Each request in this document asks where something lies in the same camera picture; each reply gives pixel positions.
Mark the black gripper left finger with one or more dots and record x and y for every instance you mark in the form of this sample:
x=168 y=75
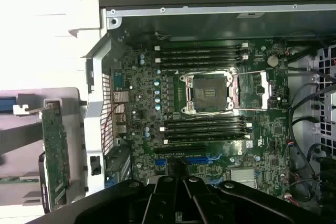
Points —
x=162 y=203

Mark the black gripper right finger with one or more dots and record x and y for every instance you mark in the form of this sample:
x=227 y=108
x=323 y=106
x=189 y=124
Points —
x=207 y=203

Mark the blue expansion slot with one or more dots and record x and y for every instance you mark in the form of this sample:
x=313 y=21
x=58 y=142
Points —
x=199 y=161

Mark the silver chipset heatsink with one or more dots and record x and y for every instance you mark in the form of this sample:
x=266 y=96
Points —
x=242 y=179

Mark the long black expansion slot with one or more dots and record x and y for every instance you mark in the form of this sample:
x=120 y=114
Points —
x=181 y=149

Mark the black RAM slot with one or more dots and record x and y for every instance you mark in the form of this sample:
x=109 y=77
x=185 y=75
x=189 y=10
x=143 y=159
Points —
x=207 y=140
x=202 y=47
x=202 y=58
x=207 y=121
x=202 y=52
x=207 y=133
x=202 y=64
x=207 y=127

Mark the metal socket locking lever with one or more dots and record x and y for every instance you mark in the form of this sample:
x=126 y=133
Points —
x=215 y=113
x=210 y=70

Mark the green motherboard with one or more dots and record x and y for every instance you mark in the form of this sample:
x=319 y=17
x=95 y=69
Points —
x=275 y=134

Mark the CPU socket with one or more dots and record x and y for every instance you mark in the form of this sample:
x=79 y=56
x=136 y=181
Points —
x=208 y=93

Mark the grey parts rack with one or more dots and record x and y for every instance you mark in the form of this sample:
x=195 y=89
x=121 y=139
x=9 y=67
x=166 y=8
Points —
x=74 y=134

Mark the metal socket cover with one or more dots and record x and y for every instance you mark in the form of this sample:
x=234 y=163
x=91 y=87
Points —
x=265 y=95

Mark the green RAM stick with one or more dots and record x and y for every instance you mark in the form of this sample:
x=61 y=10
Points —
x=18 y=180

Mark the round coin battery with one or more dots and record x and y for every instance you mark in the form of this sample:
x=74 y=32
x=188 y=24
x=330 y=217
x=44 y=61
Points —
x=273 y=61

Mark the perforated metal disk bay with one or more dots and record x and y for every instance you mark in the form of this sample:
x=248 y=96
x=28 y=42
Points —
x=328 y=77

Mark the black open PC case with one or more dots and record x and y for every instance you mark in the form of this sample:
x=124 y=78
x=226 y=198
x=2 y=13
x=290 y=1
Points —
x=210 y=27

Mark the hard disk with blue caddy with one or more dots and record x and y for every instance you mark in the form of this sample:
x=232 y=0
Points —
x=6 y=104

